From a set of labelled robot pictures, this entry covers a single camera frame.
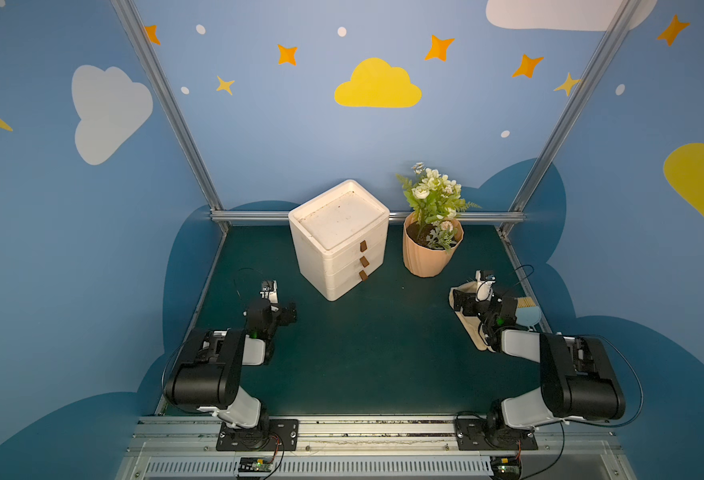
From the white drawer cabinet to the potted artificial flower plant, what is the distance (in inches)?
4.3

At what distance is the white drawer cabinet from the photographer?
86 centimetres

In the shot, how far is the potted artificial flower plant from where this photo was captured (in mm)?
901

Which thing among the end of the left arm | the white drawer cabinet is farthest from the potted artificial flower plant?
the end of the left arm

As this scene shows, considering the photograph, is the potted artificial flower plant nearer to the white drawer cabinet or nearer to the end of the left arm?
the white drawer cabinet
